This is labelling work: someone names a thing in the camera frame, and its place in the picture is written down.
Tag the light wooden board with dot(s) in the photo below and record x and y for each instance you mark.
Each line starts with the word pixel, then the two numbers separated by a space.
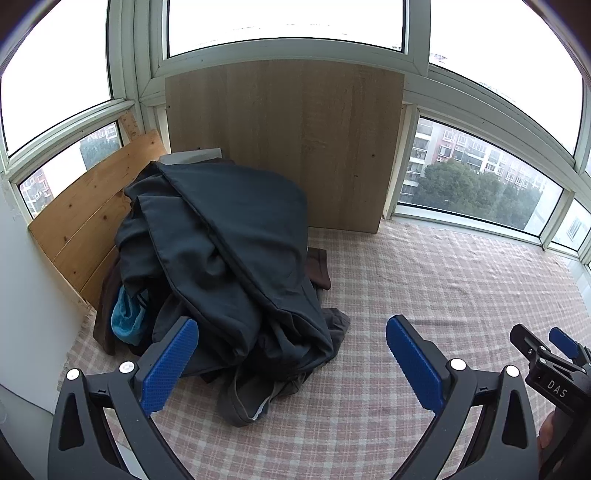
pixel 286 147

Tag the blue striped jacket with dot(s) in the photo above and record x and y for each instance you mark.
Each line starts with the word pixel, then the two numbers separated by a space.
pixel 127 318

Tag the light grey folded cloth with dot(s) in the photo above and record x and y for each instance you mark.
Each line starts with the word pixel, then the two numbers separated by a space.
pixel 194 156

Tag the grey trousers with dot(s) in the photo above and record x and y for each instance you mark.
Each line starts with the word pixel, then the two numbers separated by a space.
pixel 249 392

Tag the pile of dark clothes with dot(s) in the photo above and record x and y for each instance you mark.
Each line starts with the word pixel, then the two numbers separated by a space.
pixel 231 221

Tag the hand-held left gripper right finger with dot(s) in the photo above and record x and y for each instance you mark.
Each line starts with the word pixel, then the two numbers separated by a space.
pixel 415 364

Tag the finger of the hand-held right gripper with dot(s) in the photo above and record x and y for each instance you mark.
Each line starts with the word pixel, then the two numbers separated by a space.
pixel 568 344
pixel 531 344

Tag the pine wood panel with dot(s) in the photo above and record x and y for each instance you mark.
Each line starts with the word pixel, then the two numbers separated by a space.
pixel 92 207

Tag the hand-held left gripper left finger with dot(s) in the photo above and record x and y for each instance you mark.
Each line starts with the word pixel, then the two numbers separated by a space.
pixel 168 364

